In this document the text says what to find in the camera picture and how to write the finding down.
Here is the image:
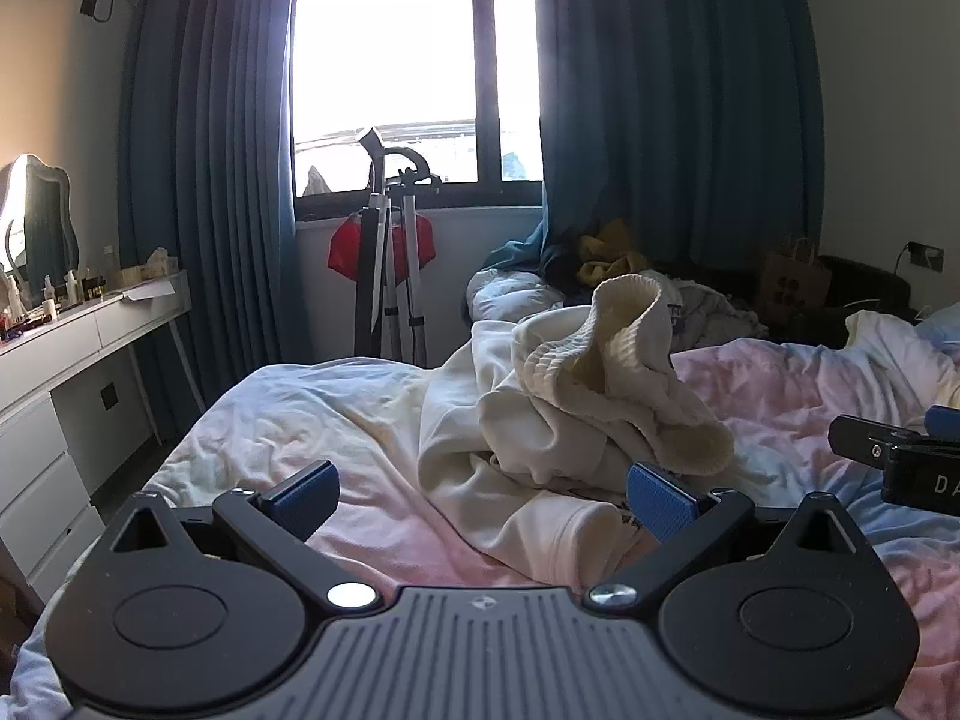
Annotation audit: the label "dark navy garment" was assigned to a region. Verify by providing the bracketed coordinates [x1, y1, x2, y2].
[540, 238, 602, 287]

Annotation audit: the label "tissue box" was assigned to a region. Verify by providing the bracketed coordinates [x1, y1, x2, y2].
[112, 247, 182, 290]

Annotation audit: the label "blue curtain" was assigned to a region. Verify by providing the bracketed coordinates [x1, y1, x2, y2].
[484, 0, 827, 297]
[118, 0, 302, 421]

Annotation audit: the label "blue pillow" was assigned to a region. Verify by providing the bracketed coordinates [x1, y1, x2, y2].
[913, 317, 960, 358]

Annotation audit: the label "red bag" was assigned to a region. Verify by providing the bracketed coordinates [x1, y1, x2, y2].
[327, 213, 437, 283]

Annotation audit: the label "brown paper bag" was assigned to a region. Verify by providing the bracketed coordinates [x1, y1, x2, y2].
[760, 235, 835, 310]

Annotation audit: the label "wavy frame mirror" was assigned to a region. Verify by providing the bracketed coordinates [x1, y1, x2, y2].
[0, 153, 80, 280]

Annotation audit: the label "white blanket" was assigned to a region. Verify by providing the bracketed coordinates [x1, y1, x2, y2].
[844, 310, 960, 400]

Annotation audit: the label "yellow garment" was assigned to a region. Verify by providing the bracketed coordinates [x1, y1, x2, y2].
[575, 220, 650, 287]

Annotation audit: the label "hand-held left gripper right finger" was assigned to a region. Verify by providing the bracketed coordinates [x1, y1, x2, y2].
[586, 461, 872, 611]

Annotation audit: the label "cream knit sweater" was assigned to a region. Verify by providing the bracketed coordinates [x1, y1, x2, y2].
[512, 275, 736, 482]

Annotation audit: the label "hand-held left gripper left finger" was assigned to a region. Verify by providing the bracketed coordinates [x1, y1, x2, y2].
[111, 460, 381, 617]

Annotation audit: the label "grey shirt with purple print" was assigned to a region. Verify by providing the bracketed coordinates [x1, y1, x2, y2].
[658, 276, 771, 352]

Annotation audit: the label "white paper sheet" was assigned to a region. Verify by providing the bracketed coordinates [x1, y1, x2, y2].
[120, 279, 179, 304]

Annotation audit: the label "pastel bed sheet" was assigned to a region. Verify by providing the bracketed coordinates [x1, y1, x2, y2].
[13, 311, 960, 720]

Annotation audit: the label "wall socket with plug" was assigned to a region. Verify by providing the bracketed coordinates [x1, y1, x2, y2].
[892, 240, 946, 278]

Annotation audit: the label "window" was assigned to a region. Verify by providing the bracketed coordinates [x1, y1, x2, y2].
[287, 0, 545, 224]

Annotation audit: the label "white dressing table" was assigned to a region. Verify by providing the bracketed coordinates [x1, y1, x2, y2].
[0, 268, 194, 608]

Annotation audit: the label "black armchair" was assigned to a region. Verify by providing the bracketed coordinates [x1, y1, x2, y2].
[765, 253, 917, 352]

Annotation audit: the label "garment steamer stand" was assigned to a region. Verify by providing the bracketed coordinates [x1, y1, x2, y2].
[351, 125, 445, 367]

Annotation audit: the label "white pants with black stripe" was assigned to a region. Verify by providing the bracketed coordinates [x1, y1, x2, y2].
[416, 319, 646, 590]

